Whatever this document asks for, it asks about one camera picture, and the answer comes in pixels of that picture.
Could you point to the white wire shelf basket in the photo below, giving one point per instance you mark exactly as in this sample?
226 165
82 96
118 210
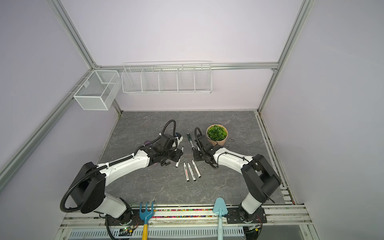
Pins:
167 77

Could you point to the white perforated cable duct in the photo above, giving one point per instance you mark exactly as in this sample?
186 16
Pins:
159 233

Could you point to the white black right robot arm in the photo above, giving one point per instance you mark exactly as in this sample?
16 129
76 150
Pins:
260 177

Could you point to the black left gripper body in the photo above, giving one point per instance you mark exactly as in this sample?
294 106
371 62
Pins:
172 154

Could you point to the potted green plant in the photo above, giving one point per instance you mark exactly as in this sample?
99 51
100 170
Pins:
217 134

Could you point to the white marker pen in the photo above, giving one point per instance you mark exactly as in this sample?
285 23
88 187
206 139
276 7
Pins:
186 172
180 153

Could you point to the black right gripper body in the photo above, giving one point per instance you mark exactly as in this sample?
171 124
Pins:
198 155

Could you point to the white mesh box basket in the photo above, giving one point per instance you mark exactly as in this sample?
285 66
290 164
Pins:
99 90

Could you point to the light blue garden trowel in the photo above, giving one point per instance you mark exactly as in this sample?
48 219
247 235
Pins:
220 209

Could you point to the blue garden fork yellow handle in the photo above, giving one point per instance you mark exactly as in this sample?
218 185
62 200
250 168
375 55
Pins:
146 214

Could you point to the aluminium front rail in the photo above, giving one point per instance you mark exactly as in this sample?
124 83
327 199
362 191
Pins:
203 215

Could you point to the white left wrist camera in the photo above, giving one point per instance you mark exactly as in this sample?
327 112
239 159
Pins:
179 138

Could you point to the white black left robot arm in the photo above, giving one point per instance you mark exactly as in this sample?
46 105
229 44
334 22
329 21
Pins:
87 192

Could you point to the white whiteboard marker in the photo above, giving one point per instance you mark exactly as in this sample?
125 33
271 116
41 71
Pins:
196 168
191 171

